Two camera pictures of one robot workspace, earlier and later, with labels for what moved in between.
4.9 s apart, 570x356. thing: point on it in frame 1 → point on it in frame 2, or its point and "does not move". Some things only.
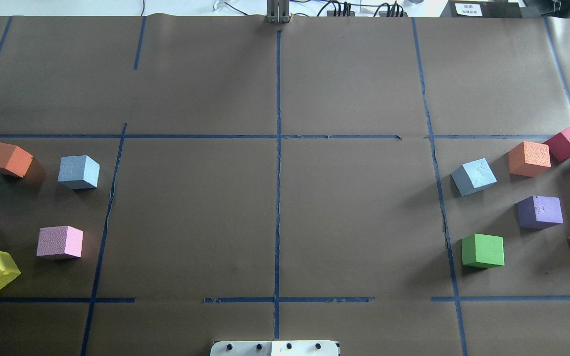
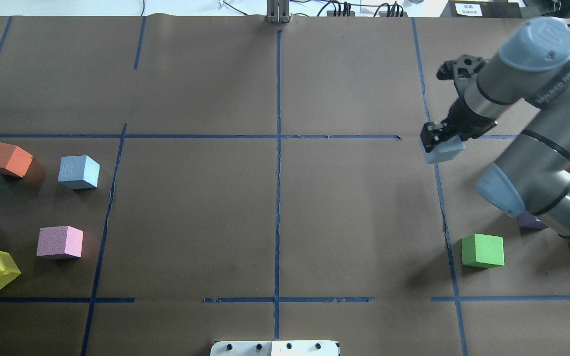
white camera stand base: x=275 y=348 does not move
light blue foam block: x=473 y=177 → x=446 y=151
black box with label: x=483 y=9 does not move
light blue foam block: x=78 y=172 does not move
